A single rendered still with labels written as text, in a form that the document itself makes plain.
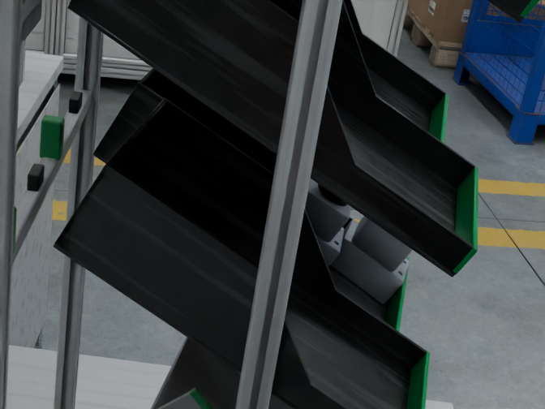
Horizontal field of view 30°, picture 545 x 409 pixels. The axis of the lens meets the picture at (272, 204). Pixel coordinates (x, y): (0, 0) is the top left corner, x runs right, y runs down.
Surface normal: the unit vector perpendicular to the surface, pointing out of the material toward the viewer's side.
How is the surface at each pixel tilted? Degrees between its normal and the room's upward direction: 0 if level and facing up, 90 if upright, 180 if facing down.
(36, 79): 0
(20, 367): 0
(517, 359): 0
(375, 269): 88
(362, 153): 25
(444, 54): 90
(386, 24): 90
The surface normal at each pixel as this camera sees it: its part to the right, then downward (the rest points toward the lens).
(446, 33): 0.14, 0.46
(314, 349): 0.55, -0.71
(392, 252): -0.25, 0.36
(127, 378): 0.15, -0.88
